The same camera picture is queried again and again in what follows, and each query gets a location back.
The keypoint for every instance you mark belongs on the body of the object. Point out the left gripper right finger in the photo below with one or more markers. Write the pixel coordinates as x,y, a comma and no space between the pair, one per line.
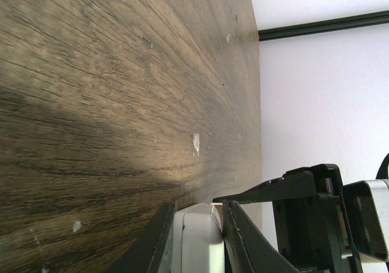
247,248

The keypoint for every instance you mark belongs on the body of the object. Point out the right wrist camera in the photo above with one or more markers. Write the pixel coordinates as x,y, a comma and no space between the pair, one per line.
366,205

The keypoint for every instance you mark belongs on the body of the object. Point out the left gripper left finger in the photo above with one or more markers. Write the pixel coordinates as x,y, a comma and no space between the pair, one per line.
152,251

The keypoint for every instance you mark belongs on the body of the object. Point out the white battery cover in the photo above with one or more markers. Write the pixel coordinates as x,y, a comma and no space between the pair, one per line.
217,214

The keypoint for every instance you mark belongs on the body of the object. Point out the white remote control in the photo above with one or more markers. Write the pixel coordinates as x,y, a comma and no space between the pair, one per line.
198,244

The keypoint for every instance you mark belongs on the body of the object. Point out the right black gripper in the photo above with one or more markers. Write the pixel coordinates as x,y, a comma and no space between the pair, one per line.
309,220

